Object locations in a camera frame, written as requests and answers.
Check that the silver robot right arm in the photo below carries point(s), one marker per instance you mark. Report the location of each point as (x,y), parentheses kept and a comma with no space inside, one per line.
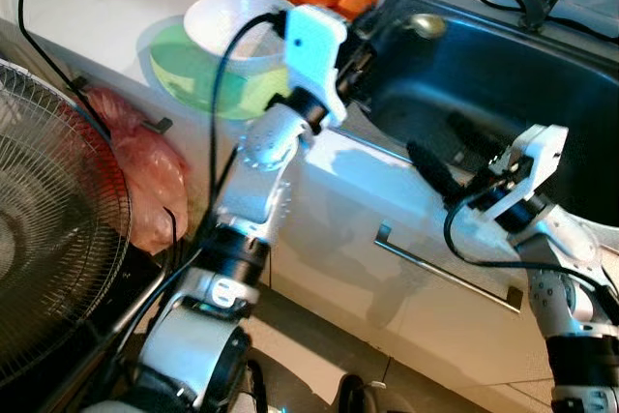
(561,287)

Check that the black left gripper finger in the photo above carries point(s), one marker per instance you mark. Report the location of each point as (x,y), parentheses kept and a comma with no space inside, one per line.
(375,18)
(379,45)

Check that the robot left leg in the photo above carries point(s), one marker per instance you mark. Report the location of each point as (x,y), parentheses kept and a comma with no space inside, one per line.
(256,389)

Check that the white bowl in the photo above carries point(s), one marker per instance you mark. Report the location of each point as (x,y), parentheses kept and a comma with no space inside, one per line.
(218,16)

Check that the robot right leg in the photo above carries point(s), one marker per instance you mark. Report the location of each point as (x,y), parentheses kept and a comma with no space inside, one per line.
(353,398)

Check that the red plastic bag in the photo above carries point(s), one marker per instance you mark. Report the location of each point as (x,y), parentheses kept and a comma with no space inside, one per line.
(145,171)

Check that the metal spoon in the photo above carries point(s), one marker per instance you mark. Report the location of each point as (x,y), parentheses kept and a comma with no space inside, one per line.
(426,24)

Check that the stainless steel sink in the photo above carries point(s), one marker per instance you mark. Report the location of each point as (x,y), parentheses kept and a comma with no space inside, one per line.
(542,94)

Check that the light green plate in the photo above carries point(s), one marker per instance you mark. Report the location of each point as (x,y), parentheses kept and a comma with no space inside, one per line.
(184,79)

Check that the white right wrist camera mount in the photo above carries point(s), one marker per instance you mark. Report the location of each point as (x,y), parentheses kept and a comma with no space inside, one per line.
(542,157)

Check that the robot leg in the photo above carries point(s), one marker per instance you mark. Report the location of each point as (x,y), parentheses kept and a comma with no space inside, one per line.
(256,389)
(353,398)

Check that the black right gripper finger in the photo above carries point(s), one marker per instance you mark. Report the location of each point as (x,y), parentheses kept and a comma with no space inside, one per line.
(474,134)
(433,169)

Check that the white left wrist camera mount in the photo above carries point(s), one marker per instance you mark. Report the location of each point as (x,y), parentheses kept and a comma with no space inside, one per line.
(314,55)

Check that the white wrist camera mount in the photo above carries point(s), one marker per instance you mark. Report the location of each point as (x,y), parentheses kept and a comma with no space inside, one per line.
(542,157)
(314,55)

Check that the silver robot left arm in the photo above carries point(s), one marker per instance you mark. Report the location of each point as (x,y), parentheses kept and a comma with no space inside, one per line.
(261,166)

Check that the small black hook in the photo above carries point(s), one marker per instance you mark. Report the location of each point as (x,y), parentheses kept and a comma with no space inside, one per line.
(160,125)
(77,84)

